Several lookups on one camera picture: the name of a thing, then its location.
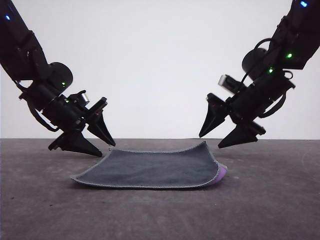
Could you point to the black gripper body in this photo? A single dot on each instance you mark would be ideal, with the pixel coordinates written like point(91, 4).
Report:
point(62, 112)
point(260, 100)

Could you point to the purple towel with grey hem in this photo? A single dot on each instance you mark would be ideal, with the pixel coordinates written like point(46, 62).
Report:
point(150, 170)

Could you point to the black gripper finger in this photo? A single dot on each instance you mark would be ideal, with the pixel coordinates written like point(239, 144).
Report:
point(80, 146)
point(240, 136)
point(101, 130)
point(212, 120)

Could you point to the grey table cloth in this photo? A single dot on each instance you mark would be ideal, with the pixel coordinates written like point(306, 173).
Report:
point(160, 215)

